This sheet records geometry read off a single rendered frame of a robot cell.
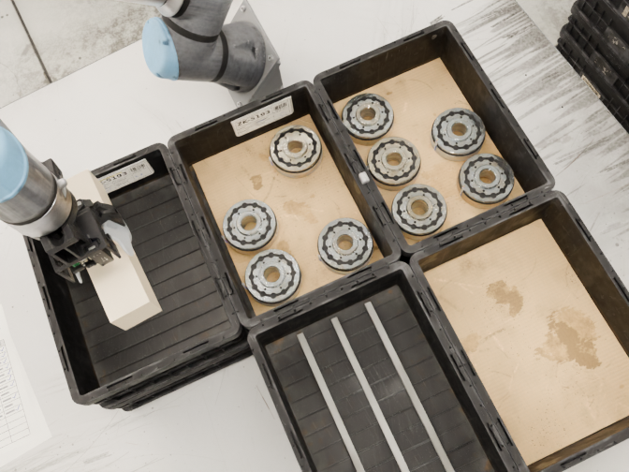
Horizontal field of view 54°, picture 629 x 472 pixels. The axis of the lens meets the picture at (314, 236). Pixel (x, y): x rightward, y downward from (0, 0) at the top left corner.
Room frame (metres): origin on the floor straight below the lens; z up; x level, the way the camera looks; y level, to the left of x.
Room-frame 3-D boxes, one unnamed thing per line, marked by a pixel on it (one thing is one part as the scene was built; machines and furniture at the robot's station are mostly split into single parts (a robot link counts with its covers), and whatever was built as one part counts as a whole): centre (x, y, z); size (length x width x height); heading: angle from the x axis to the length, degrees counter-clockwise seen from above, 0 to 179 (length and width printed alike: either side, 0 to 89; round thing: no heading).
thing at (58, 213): (0.34, 0.30, 1.31); 0.08 x 0.08 x 0.05
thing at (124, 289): (0.36, 0.31, 1.08); 0.24 x 0.06 x 0.06; 18
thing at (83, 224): (0.33, 0.30, 1.23); 0.09 x 0.08 x 0.12; 18
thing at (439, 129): (0.54, -0.32, 0.86); 0.10 x 0.10 x 0.01
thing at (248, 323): (0.45, 0.05, 0.92); 0.40 x 0.30 x 0.02; 13
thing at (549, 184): (0.52, -0.24, 0.92); 0.40 x 0.30 x 0.02; 13
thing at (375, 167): (0.50, -0.18, 0.86); 0.10 x 0.10 x 0.01
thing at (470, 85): (0.52, -0.24, 0.87); 0.40 x 0.30 x 0.11; 13
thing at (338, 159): (0.45, 0.05, 0.87); 0.40 x 0.30 x 0.11; 13
